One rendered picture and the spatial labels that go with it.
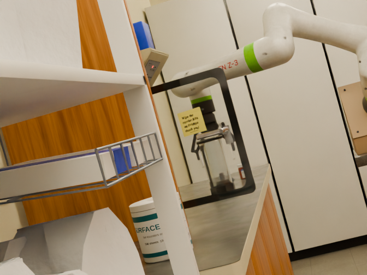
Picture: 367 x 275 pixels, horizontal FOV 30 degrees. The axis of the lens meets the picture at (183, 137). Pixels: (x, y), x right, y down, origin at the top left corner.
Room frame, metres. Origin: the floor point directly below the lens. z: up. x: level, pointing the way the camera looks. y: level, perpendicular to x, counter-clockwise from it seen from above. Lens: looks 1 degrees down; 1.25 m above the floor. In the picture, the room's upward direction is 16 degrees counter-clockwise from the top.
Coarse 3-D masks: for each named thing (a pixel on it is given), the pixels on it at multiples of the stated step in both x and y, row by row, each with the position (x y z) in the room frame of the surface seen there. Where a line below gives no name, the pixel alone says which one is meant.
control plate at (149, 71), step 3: (150, 60) 2.21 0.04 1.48; (147, 63) 2.20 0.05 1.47; (150, 63) 2.24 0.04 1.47; (153, 63) 2.28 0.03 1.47; (156, 63) 2.32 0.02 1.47; (147, 66) 2.22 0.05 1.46; (150, 66) 2.26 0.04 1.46; (153, 66) 2.31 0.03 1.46; (156, 66) 2.35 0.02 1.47; (147, 69) 2.25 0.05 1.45; (150, 69) 2.29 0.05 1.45; (153, 69) 2.34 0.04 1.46; (156, 69) 2.38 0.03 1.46; (147, 72) 2.27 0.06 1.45; (150, 72) 2.31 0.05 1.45; (153, 72) 2.36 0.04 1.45; (147, 75) 2.30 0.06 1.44; (150, 75) 2.34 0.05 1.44; (150, 78) 2.36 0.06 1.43
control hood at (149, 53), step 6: (150, 48) 2.16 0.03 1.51; (144, 54) 2.16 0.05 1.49; (150, 54) 2.17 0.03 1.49; (156, 54) 2.25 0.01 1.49; (162, 54) 2.34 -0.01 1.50; (168, 54) 2.46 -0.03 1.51; (144, 60) 2.16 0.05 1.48; (156, 60) 2.30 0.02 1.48; (162, 60) 2.39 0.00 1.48; (162, 66) 2.45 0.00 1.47; (156, 72) 2.41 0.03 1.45; (156, 78) 2.47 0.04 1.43; (150, 84) 2.42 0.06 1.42
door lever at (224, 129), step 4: (220, 128) 2.06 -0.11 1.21; (224, 128) 2.08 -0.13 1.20; (228, 128) 2.09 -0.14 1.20; (208, 132) 2.06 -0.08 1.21; (212, 132) 2.06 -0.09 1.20; (216, 132) 2.05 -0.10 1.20; (220, 132) 2.05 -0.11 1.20; (224, 132) 2.09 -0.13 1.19; (196, 136) 2.07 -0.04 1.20; (200, 136) 2.07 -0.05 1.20; (204, 136) 2.06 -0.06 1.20; (208, 136) 2.06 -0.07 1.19
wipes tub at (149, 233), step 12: (132, 204) 1.74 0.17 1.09; (144, 204) 1.67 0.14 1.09; (180, 204) 1.71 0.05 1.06; (132, 216) 1.71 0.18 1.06; (144, 216) 1.67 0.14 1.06; (156, 216) 1.66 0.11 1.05; (144, 228) 1.68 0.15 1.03; (156, 228) 1.66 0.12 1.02; (144, 240) 1.68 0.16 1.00; (156, 240) 1.67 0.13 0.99; (144, 252) 1.70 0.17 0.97; (156, 252) 1.67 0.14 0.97
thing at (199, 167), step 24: (216, 72) 2.09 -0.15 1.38; (168, 96) 2.14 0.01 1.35; (192, 96) 2.12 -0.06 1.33; (216, 96) 2.10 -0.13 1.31; (168, 120) 2.14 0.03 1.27; (216, 120) 2.10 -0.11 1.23; (168, 144) 2.15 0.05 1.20; (192, 144) 2.13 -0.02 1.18; (216, 144) 2.11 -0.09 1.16; (240, 144) 2.09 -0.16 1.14; (192, 168) 2.14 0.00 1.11; (216, 168) 2.11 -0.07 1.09; (240, 168) 2.09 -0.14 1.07; (192, 192) 2.14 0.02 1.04; (216, 192) 2.12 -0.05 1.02; (240, 192) 2.10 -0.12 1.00
